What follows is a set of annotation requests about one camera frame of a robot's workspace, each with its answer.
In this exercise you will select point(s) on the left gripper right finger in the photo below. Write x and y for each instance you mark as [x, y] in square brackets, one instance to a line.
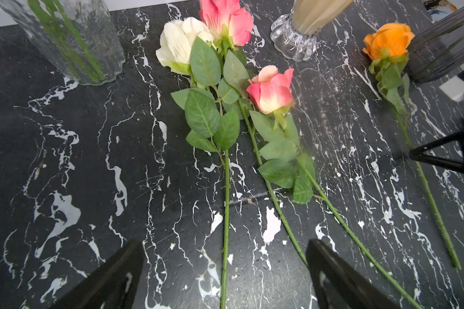
[337, 284]

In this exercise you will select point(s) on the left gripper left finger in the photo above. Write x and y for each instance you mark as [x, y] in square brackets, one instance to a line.
[113, 285]

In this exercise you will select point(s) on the orange rose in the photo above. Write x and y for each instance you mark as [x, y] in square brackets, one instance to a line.
[388, 50]

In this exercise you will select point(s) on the pink rose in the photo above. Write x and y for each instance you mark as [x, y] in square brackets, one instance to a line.
[228, 21]
[282, 160]

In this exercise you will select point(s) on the dark purple ribbed vase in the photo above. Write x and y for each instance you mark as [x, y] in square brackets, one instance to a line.
[437, 50]

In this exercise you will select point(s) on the yellow fluted glass vase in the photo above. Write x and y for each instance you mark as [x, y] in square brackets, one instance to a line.
[294, 35]

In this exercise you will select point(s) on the clear glass cylinder vase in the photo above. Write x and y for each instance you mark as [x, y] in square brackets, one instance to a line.
[78, 37]

